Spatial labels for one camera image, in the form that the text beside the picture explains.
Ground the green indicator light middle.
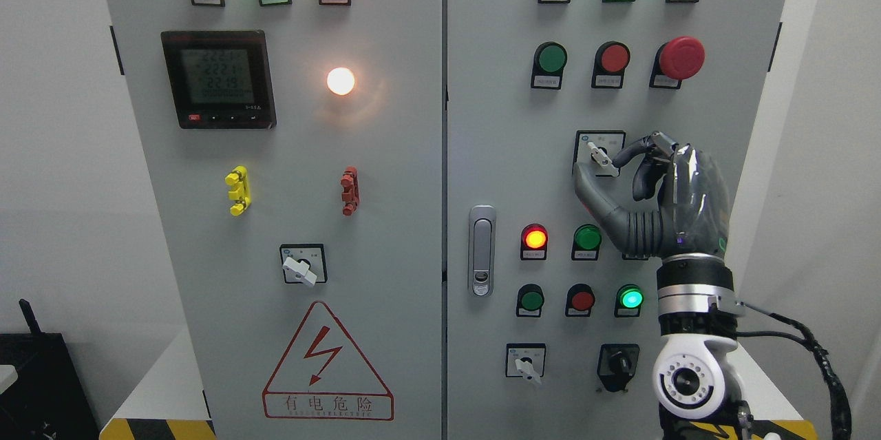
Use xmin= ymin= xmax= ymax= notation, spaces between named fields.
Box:
xmin=571 ymin=224 xmax=603 ymax=261

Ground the lit green push button lower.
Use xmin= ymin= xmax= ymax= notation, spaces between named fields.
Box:
xmin=614 ymin=284 xmax=643 ymax=318

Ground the red push button upper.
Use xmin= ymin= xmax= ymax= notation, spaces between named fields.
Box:
xmin=591 ymin=41 xmax=630 ymax=90

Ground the black rotary switch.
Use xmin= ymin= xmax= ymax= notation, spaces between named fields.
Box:
xmin=597 ymin=344 xmax=641 ymax=392

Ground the green push button upper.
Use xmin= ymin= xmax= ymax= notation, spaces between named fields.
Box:
xmin=531 ymin=41 xmax=569 ymax=90

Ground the red push button lower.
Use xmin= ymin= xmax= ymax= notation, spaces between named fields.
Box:
xmin=564 ymin=283 xmax=595 ymax=317

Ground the white glowing indicator light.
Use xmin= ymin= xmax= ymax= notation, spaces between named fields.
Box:
xmin=326 ymin=67 xmax=357 ymax=97

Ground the gray rotary switch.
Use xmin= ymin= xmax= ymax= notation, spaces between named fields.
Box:
xmin=505 ymin=343 xmax=546 ymax=386
xmin=573 ymin=130 xmax=626 ymax=177

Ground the gray left cabinet door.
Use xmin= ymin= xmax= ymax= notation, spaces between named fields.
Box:
xmin=107 ymin=0 xmax=443 ymax=439

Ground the gray rotary switch left door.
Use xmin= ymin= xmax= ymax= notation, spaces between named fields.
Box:
xmin=279 ymin=243 xmax=328 ymax=287

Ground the white platform with hazard stripes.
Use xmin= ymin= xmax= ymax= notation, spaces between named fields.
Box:
xmin=98 ymin=329 xmax=818 ymax=439

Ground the lit red-orange indicator middle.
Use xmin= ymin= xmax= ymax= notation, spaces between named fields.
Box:
xmin=520 ymin=223 xmax=549 ymax=260

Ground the gray cabinet door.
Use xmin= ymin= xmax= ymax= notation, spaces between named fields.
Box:
xmin=446 ymin=0 xmax=784 ymax=439
xmin=107 ymin=0 xmax=443 ymax=439

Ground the silver cabinet door handle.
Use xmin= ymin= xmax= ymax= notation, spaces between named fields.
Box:
xmin=468 ymin=205 xmax=496 ymax=297

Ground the yellow terminal connector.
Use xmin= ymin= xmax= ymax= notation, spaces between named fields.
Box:
xmin=224 ymin=166 xmax=251 ymax=217

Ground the red terminal connector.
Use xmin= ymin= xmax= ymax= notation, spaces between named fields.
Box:
xmin=340 ymin=166 xmax=361 ymax=217

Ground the red electric hazard warning sticker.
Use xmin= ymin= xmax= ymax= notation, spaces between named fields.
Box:
xmin=262 ymin=301 xmax=394 ymax=421

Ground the gray right cabinet door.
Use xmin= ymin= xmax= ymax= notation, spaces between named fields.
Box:
xmin=446 ymin=0 xmax=784 ymax=439

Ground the black box with antenna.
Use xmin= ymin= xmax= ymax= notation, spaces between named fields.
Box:
xmin=1 ymin=299 xmax=100 ymax=439

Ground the red emergency stop mushroom button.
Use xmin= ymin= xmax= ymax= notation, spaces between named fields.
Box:
xmin=649 ymin=36 xmax=705 ymax=90

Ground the red push button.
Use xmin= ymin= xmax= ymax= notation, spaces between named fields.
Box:
xmin=591 ymin=41 xmax=630 ymax=90
xmin=564 ymin=283 xmax=595 ymax=317

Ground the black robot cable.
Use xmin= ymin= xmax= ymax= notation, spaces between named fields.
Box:
xmin=735 ymin=300 xmax=853 ymax=440

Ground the gray robotic hand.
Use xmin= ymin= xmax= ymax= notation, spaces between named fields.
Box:
xmin=573 ymin=132 xmax=731 ymax=262

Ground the black digital power meter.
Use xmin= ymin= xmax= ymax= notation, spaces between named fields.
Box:
xmin=161 ymin=30 xmax=277 ymax=129

